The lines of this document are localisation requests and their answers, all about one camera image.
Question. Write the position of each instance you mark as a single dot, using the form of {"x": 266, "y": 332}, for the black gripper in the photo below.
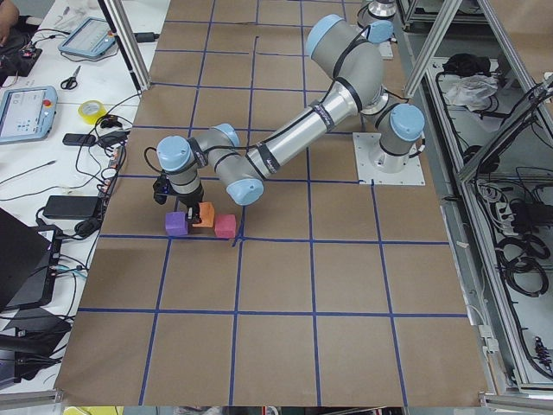
{"x": 188, "y": 201}

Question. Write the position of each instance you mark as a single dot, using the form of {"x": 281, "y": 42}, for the orange foam cube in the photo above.
{"x": 206, "y": 215}

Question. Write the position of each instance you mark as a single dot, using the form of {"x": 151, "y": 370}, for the purple foam cube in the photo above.
{"x": 176, "y": 224}

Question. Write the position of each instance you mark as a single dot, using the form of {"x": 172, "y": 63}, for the red foam cube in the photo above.
{"x": 225, "y": 226}

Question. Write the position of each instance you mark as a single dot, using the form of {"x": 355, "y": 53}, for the black power adapter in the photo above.
{"x": 71, "y": 207}

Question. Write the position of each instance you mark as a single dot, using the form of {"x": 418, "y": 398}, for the black mobile phone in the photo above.
{"x": 79, "y": 139}

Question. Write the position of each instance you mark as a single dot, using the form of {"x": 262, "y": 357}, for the yellow tape roll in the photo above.
{"x": 92, "y": 111}

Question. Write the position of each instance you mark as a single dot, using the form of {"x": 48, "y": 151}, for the black laptop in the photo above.
{"x": 28, "y": 258}

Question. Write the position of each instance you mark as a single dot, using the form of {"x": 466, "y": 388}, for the near teach pendant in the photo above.
{"x": 27, "y": 114}

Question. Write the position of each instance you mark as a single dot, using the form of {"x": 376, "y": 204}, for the teach pendant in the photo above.
{"x": 90, "y": 40}
{"x": 27, "y": 114}

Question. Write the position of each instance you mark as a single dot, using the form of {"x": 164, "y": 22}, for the far teach pendant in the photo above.
{"x": 90, "y": 40}

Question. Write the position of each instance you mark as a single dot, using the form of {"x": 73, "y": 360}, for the white crumpled cloth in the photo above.
{"x": 473, "y": 92}

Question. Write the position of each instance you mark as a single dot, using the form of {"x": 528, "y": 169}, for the black handled scissors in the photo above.
{"x": 71, "y": 82}

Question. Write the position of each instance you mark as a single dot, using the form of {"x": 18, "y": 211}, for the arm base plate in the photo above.
{"x": 385, "y": 50}
{"x": 374, "y": 166}

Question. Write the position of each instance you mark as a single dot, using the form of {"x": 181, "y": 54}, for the aluminium frame post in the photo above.
{"x": 115, "y": 15}

